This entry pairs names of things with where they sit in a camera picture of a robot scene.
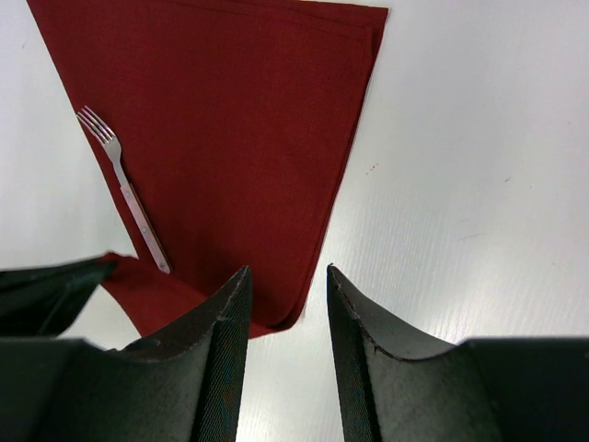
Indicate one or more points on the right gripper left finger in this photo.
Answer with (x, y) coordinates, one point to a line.
(180, 383)

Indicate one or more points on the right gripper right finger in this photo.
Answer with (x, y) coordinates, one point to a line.
(398, 383)

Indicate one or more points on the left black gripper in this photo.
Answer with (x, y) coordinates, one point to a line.
(45, 301)

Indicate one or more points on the dark red cloth napkin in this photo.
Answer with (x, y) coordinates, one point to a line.
(236, 121)

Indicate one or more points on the fork with pink handle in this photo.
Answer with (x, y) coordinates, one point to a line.
(112, 147)

